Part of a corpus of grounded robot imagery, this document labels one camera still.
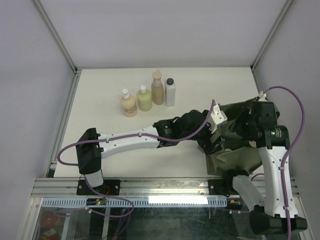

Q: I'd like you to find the aluminium frame post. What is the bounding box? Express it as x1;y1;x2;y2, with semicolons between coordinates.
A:
31;0;78;73
250;0;295;72

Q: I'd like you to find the white bottle dark cap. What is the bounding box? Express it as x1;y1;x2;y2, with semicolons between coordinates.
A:
164;78;176;107

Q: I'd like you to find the right aluminium frame post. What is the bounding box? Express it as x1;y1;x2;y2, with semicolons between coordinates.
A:
250;0;295;72

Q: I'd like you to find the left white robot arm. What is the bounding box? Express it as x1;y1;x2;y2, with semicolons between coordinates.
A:
76;110;228;195

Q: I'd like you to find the small tan pump bottle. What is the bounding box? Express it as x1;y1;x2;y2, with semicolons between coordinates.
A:
120;88;138;117

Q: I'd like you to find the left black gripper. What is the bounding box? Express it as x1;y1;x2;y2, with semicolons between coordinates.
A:
180;111;225;156

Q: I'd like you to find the white slotted cable duct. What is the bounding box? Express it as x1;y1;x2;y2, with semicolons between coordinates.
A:
42;195;227;208

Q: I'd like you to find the olive green canvas bag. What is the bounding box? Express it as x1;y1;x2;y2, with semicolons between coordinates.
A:
197;99;281;177

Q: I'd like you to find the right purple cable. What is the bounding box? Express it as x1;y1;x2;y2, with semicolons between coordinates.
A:
223;86;306;240

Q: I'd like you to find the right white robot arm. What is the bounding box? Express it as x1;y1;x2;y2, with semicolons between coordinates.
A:
220;99;308;238

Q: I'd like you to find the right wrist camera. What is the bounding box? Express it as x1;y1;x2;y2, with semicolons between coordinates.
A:
254;91;267;102

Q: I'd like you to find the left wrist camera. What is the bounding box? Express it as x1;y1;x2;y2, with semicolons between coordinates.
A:
208;104;228;134

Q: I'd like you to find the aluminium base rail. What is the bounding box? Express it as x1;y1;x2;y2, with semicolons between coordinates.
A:
31;176;300;197

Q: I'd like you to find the left aluminium frame post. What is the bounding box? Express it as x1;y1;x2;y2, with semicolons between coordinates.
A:
31;0;78;73

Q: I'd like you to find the beige pump bottle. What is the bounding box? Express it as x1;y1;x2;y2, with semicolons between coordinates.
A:
151;69;164;105

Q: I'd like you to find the yellow-green lotion bottle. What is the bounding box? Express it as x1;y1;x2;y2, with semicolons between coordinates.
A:
136;84;153;112

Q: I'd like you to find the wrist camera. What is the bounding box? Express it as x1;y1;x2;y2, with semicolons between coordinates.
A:
254;91;267;102
208;104;228;134

